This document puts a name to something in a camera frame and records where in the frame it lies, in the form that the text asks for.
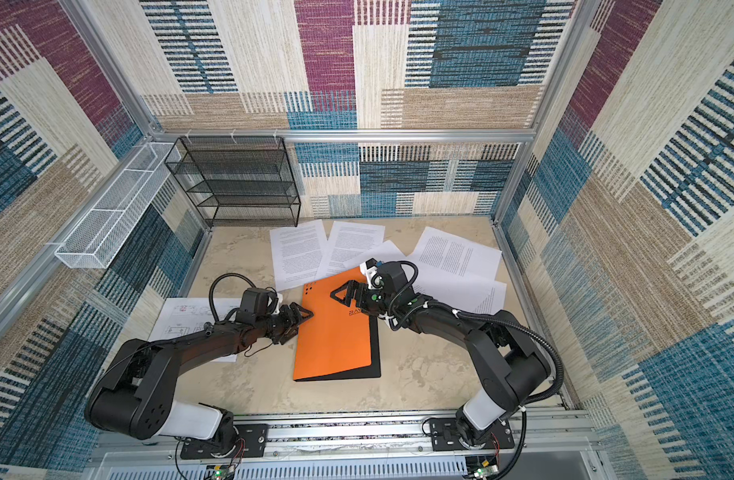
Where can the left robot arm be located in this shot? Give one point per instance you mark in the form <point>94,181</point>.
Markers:
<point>136,394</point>

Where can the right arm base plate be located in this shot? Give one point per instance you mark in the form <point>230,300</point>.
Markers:
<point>450,434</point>

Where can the black wire mesh shelf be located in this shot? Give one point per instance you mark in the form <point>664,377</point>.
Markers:
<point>237,181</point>

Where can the lower right printed sheet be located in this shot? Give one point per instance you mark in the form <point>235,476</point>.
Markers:
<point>472,294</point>

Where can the blank-side white sheet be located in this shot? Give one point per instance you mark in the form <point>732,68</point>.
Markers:
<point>385,252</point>

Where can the white wire mesh basket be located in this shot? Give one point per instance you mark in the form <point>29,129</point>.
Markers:
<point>98,237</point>

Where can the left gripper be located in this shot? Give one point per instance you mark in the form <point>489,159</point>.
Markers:
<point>296,319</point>

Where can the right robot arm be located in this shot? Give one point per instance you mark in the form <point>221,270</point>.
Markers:
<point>515,365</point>

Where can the far right printed sheet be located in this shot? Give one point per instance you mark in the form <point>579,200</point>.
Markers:
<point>456,255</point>

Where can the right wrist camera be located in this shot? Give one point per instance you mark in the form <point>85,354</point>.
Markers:
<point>383,276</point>

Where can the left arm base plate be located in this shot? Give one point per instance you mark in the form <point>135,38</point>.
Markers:
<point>239,441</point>

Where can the orange black file folder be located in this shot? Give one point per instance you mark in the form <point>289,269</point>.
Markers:
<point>338,342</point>

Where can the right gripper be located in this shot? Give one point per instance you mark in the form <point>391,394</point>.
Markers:
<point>351,287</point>

